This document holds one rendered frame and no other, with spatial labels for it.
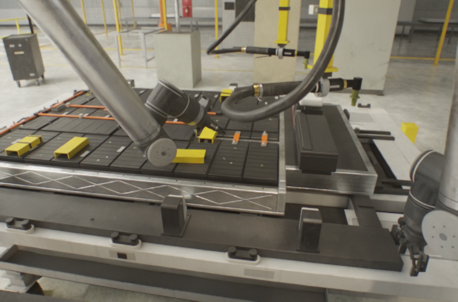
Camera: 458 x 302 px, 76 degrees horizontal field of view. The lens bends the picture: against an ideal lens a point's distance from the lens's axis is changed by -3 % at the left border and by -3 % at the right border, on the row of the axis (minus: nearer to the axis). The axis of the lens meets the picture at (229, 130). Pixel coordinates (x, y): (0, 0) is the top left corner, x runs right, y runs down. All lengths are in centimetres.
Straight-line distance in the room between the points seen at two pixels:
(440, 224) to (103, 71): 89
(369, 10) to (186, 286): 516
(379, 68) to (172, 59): 377
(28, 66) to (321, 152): 654
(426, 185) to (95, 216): 114
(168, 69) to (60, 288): 450
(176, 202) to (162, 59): 507
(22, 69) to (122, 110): 635
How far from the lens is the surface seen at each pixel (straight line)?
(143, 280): 172
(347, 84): 122
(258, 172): 126
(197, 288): 165
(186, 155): 132
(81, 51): 90
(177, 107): 119
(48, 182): 154
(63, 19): 89
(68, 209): 142
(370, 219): 133
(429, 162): 96
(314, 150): 126
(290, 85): 110
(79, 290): 230
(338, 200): 150
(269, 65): 587
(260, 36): 579
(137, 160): 139
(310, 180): 137
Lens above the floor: 167
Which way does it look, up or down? 24 degrees down
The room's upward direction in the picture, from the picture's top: straight up
